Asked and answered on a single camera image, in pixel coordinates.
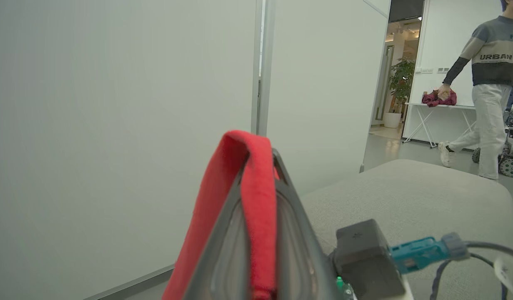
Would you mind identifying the grey fabric sofa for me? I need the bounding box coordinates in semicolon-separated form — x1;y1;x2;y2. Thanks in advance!
300;158;513;300

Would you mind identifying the red and white garment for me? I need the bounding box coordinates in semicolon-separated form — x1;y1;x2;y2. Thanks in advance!
162;130;280;300

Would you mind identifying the dark red cloth bundle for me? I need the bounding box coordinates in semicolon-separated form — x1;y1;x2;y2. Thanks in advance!
422;89;457;108

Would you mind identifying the black camera cable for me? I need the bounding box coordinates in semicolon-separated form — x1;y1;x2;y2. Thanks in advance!
429;240;513;300

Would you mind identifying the dark grey wrist camera box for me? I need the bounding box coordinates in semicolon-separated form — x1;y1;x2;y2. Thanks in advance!
333;220;407;300

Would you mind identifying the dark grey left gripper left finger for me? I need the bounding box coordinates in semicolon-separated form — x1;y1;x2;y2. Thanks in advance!
183;160;252;300

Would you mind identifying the green leafy plant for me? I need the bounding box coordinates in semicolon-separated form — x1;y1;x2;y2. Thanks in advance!
388;57;416;114

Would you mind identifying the grey metal partition post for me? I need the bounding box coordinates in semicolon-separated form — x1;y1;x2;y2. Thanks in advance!
251;0;277;137

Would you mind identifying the person in grey sweater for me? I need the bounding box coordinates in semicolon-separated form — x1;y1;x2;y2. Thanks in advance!
438;0;513;180

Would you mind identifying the wheeled robot with spotted wheels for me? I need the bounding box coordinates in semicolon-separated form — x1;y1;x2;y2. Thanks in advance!
472;92;513;178

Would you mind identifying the white folding table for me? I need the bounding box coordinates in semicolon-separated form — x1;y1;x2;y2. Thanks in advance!
402;102;478;148

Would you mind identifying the teal cable connector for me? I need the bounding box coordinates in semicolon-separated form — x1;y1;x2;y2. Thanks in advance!
390;232;470;275

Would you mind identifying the glass door with frame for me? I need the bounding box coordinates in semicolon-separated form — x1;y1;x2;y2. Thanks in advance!
374;44;395;125

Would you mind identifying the white cable tag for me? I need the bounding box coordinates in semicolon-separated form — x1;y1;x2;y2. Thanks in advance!
493;256;513;297

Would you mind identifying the white plant pot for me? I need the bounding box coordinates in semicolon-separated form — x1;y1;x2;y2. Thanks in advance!
383;112;403;128

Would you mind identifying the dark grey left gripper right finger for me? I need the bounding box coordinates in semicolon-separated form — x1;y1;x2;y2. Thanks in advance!
272;148;344;300

